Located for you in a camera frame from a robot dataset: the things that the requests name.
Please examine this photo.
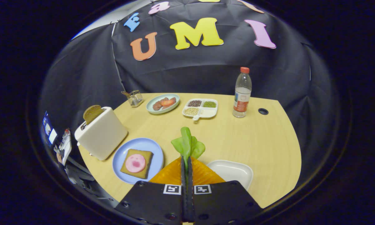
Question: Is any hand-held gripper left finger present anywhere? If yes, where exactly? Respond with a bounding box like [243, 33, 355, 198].
[115, 156, 188, 225]

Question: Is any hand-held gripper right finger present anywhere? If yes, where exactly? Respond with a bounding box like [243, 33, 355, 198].
[187, 156, 263, 225]

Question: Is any green lettuce leaf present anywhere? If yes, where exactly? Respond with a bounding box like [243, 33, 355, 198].
[171, 127, 206, 163]

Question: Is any brown bread slice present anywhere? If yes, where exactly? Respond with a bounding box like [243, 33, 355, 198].
[120, 149, 154, 179]
[83, 105, 105, 125]

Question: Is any white plate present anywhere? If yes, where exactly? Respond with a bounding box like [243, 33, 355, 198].
[207, 160, 254, 191]

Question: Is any pink ham slice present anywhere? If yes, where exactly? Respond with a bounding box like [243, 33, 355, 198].
[125, 154, 146, 173]

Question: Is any blue plate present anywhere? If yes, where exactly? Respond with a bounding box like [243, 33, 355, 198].
[112, 138, 164, 185]

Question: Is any white toaster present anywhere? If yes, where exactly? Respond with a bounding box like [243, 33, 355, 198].
[74, 107, 129, 161]

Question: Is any white divided dish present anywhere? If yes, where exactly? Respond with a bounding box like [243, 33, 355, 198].
[182, 98, 218, 121]

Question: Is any teal plate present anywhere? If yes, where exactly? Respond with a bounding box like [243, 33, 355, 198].
[146, 94, 180, 114]

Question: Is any white equipment box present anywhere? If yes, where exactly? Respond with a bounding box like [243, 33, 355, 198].
[54, 128, 73, 165]

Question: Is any clear bottle with red cap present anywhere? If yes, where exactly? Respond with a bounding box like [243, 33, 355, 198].
[233, 67, 252, 118]

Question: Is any bright screen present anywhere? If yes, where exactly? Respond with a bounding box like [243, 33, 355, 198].
[43, 116, 58, 146]

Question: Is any black backdrop cloth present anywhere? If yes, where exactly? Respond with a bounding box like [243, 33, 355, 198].
[39, 0, 339, 188]

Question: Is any wire mesh holder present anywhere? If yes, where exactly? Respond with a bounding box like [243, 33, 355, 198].
[122, 90, 144, 108]

